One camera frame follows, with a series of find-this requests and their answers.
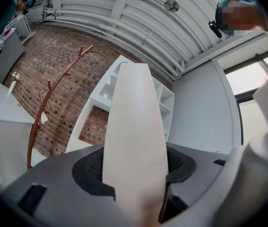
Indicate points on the white vase with flowers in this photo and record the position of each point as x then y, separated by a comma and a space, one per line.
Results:
12, 86

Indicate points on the white metal rack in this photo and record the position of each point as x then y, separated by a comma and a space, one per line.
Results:
26, 29

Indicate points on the white cabinet shelving unit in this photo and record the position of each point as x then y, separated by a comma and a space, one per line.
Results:
98, 107

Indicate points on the gray cabinet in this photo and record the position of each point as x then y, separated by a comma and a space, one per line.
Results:
6, 58

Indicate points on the teal cap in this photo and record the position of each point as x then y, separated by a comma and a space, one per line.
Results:
223, 1

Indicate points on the brown wooden coat rack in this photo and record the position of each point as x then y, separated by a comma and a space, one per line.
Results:
35, 126

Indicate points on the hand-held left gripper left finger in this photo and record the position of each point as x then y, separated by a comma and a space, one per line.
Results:
60, 188

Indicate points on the white ceiling pipes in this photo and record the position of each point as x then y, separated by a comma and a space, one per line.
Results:
124, 32

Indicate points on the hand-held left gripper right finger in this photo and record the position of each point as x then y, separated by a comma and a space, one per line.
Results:
195, 176

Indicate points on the person's head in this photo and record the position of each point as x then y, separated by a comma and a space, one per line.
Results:
240, 18

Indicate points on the white glass cabinet door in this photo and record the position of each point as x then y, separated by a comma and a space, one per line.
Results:
109, 84

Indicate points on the black framed window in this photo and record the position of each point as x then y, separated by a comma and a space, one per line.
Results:
249, 77

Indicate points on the white paper tag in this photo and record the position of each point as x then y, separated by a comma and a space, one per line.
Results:
44, 117

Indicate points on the red white box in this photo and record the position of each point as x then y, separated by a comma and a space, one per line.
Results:
8, 32

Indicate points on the white cabinet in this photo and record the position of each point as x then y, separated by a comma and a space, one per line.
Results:
8, 117

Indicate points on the black head camera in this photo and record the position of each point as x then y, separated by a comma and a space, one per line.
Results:
215, 29

